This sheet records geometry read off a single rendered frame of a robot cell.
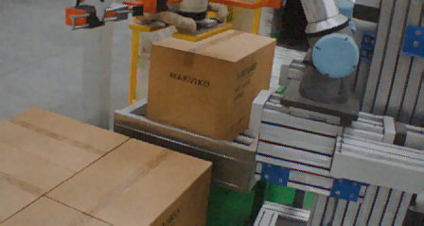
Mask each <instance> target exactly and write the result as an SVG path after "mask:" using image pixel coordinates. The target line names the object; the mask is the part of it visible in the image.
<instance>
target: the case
mask: <svg viewBox="0 0 424 226"><path fill-rule="evenodd" d="M275 48H276V39H272V38H268V37H264V36H260V35H256V34H249V33H245V32H241V31H237V30H227V31H225V32H222V33H219V34H217V35H215V36H213V37H209V38H206V39H204V40H200V41H198V42H196V43H193V42H190V41H184V40H180V39H177V38H172V37H171V38H166V39H164V40H163V41H159V42H155V43H152V44H151V47H150V70H149V82H148V94H147V119H153V120H155V121H158V122H161V123H166V124H169V125H171V126H174V127H179V128H183V129H185V130H190V131H196V132H198V133H201V134H203V135H209V136H212V137H215V138H218V139H222V140H226V141H228V142H232V141H234V139H236V138H237V137H238V135H240V134H241V132H242V131H245V129H246V128H247V127H249V120H250V115H251V110H252V105H253V101H254V100H255V99H256V97H257V96H258V95H259V93H260V92H261V90H266V91H269V89H270V85H271V74H272V70H273V66H274V52H275Z"/></svg>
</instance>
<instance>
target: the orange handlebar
mask: <svg viewBox="0 0 424 226"><path fill-rule="evenodd" d="M209 1H210V2H214V3H219V4H223V5H230V6H235V7H239V8H243V9H259V8H262V7H266V6H269V5H272V4H273V0H264V1H259V2H255V3H245V2H241V1H238V0H209ZM179 2H183V0H169V2H168V4H172V3H179ZM120 4H123V5H129V10H133V6H141V5H143V6H144V9H150V8H152V2H148V3H144V2H142V1H141V0H139V1H133V0H127V1H122V3H120ZM112 16H115V10H112V11H107V12H104V18H108V17H112ZM104 18H103V19H104ZM83 22H84V18H83V17H80V18H76V19H75V23H76V24H80V23H83Z"/></svg>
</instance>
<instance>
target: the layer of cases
mask: <svg viewBox="0 0 424 226"><path fill-rule="evenodd" d="M212 165H213V163H211V162H207V161H204V160H202V159H199V158H194V157H191V156H188V155H186V154H183V153H179V152H176V151H173V150H171V149H165V148H161V147H158V146H155V145H151V144H149V143H147V142H144V141H139V140H136V139H133V138H131V137H128V136H124V135H121V134H119V133H117V132H111V131H109V130H105V129H101V128H98V127H96V126H93V125H89V124H86V123H84V122H81V121H77V120H75V119H72V118H70V117H66V116H63V115H61V114H59V113H53V112H51V111H47V110H44V109H42V108H37V107H34V108H30V109H29V110H27V111H23V112H21V113H18V114H16V115H14V116H12V117H10V118H7V119H5V120H4V121H0V226H204V224H205V220H206V214H207V202H208V195H209V189H210V178H211V171H212Z"/></svg>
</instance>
